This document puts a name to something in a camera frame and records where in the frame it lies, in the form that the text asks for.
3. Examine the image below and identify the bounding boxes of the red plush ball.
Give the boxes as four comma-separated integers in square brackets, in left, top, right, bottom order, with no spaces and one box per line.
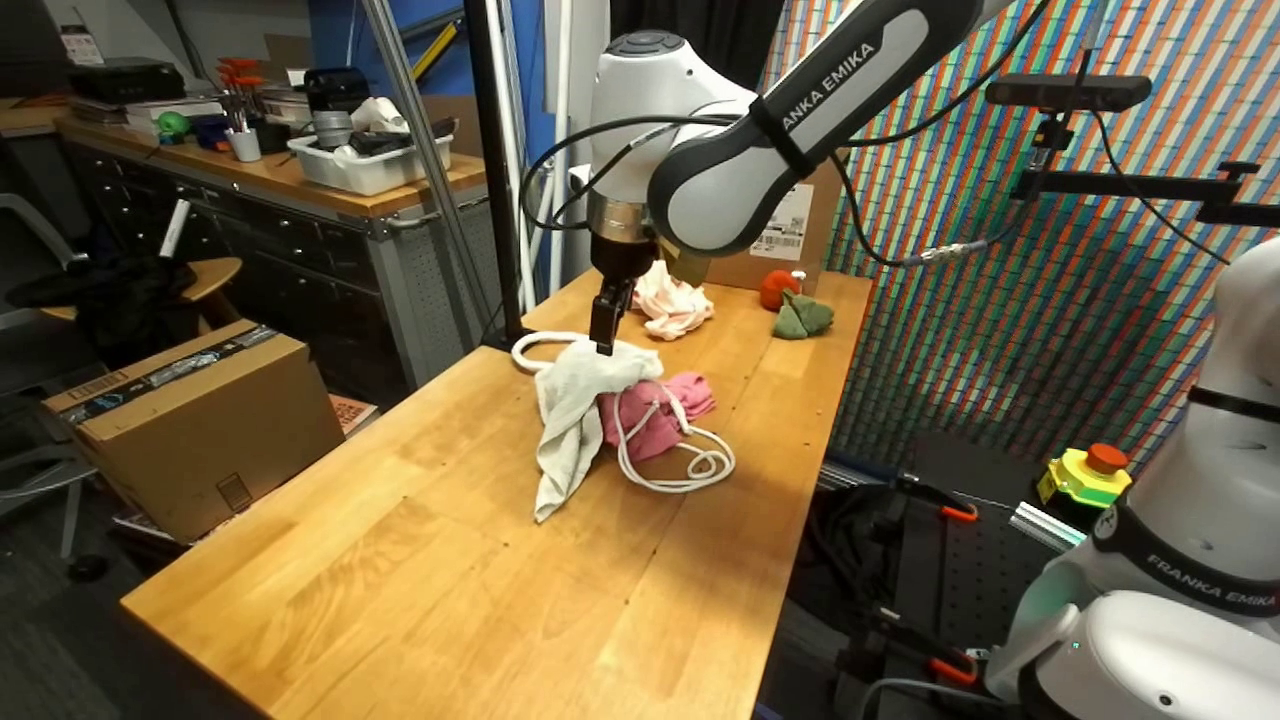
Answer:
[755,267,807,314]

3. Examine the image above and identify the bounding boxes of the cardboard box with black tape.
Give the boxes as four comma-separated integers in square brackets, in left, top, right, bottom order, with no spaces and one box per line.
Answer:
[38,314,346,546]

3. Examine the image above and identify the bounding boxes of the olive green felt cloth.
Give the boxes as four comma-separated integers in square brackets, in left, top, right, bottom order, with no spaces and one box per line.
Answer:
[771,290,840,345]

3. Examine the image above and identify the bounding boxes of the white tube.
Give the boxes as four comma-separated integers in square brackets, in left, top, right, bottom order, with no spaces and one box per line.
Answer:
[481,0,539,314]
[539,0,574,299]

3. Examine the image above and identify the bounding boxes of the white towel cloth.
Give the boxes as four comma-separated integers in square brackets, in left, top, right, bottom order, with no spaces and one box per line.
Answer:
[527,330,666,527]

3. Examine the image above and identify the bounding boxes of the pale peach cloth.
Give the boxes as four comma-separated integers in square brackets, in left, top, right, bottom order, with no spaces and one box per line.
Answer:
[627,254,719,345]

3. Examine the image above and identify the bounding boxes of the multicoloured patterned backdrop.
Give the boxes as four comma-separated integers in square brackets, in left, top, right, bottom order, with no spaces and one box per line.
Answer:
[762,0,1262,473]

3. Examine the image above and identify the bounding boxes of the black upright pole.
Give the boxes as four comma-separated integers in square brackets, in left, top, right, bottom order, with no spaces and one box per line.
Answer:
[461,0,527,350]

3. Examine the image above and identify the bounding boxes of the black case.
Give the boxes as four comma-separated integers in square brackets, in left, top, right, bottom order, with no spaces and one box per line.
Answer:
[65,58,190,106]

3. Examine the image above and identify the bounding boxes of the black bag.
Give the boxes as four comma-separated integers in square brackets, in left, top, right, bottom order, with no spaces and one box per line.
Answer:
[8,253,203,370]

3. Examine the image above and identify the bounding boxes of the black stereo camera bar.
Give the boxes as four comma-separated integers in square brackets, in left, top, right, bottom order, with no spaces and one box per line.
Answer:
[983,70,1156,115]

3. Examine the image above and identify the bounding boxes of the thick white rope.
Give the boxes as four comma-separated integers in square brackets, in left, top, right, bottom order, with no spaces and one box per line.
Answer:
[511,327,592,374]

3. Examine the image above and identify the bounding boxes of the blue board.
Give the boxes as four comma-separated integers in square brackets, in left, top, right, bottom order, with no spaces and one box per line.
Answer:
[307,0,553,173]

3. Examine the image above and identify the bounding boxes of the silver aluminium extrusion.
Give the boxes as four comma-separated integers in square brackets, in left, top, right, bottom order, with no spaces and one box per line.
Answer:
[1007,494,1097,552]

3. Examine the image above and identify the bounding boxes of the thin white cord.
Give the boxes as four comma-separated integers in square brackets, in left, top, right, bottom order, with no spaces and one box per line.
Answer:
[602,390,738,494]

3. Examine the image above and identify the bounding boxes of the short white handle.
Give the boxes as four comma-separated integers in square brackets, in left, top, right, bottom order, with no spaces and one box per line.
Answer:
[157,197,194,265]

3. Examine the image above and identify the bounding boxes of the white cup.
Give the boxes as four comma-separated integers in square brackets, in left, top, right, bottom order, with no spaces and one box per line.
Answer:
[221,121,264,168]

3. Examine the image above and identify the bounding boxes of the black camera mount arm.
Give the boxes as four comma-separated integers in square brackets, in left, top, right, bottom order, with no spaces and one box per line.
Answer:
[1011,110,1280,230]

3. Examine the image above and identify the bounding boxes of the small orange object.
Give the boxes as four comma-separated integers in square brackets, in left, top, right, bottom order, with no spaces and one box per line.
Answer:
[215,52,273,96]

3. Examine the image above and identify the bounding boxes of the magenta pink cloth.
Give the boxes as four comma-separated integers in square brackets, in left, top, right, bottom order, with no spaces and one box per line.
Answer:
[596,370,717,469]

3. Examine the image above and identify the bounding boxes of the yellow red emergency stop button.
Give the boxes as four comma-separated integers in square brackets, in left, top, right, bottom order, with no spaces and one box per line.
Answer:
[1035,440,1135,516]

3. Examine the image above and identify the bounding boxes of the orange clamp handle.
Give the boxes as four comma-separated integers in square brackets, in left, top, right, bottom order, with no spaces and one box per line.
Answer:
[933,493,988,527]
[928,648,988,690]

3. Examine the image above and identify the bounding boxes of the silver slanted tripod pole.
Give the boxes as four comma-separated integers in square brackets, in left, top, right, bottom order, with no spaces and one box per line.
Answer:
[358,0,501,345]

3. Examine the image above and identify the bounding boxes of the wooden workbench dark cabinets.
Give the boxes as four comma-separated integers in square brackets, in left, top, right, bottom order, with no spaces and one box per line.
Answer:
[55,115,492,397]

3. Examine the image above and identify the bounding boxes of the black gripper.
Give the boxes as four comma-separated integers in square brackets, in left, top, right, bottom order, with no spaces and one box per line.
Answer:
[586,236,664,356]

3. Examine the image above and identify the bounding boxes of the grey office chair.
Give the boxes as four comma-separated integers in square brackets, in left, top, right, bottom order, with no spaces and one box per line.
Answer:
[0,188,88,571]

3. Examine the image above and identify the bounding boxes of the wooden stool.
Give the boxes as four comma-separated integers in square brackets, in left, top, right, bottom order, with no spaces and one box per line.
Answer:
[36,253,247,330]

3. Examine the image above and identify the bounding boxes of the white plastic bin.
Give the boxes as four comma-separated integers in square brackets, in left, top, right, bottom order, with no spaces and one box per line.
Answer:
[285,129,455,198]

